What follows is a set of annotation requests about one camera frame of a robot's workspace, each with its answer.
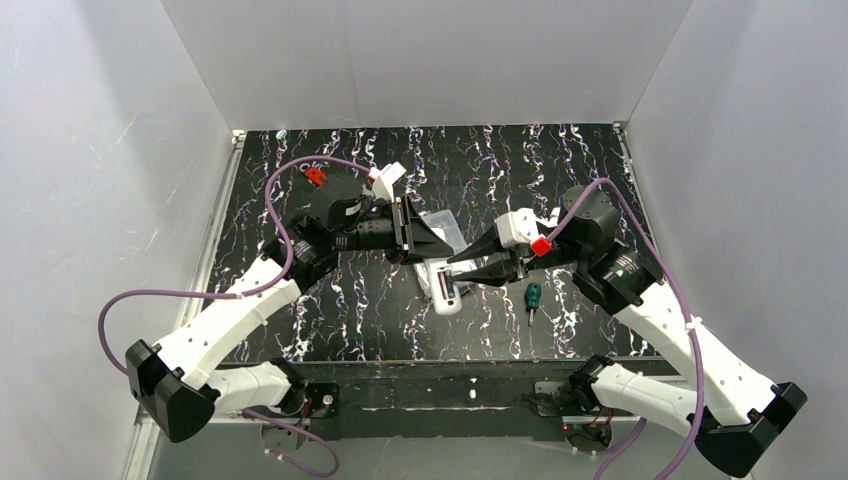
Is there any white remote control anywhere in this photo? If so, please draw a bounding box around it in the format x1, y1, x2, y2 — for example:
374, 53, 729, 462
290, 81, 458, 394
423, 258, 462, 316

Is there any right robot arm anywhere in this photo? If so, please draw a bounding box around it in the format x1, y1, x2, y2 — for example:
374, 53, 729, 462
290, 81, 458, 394
456, 178, 807, 478

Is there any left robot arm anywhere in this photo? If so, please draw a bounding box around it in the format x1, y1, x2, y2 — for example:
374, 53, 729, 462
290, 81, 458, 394
125, 175, 453, 442

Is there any clear plastic screw box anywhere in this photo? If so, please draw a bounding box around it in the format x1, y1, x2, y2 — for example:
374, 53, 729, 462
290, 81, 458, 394
414, 209, 479, 299

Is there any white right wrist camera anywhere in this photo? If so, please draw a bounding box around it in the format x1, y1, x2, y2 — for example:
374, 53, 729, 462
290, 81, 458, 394
494, 208, 557, 255

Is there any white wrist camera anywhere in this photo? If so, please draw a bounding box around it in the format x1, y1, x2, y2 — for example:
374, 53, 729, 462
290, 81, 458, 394
494, 208, 557, 255
367, 162, 407, 203

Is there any green handled screwdriver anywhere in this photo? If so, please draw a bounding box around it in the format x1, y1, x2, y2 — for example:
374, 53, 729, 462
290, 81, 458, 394
524, 282, 542, 327

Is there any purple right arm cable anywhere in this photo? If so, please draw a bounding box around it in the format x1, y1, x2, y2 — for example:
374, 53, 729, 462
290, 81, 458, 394
546, 177, 705, 480

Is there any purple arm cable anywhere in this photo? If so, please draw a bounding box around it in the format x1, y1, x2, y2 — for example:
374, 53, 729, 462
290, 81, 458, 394
97, 155, 342, 478
546, 177, 705, 480

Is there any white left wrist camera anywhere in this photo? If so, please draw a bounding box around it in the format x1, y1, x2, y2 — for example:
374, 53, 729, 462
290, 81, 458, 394
367, 162, 407, 203

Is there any red handled adjustable wrench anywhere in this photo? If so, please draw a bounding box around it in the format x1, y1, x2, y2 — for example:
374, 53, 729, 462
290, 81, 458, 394
303, 167, 328, 187

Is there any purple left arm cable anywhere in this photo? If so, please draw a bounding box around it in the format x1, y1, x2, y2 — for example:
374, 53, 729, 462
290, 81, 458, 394
97, 155, 342, 478

